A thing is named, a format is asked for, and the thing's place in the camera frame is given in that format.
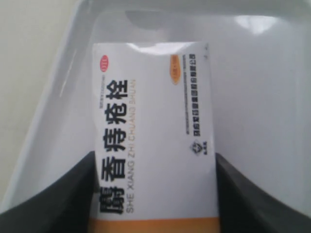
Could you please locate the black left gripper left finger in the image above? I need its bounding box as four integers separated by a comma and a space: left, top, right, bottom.
0, 151, 96, 233

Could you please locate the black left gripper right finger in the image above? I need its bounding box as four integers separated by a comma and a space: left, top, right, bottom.
216, 153, 311, 233

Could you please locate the white red medicine box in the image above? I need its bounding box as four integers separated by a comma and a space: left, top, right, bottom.
89, 42, 220, 233

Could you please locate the white plastic tray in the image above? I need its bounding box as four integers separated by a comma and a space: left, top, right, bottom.
0, 0, 311, 215

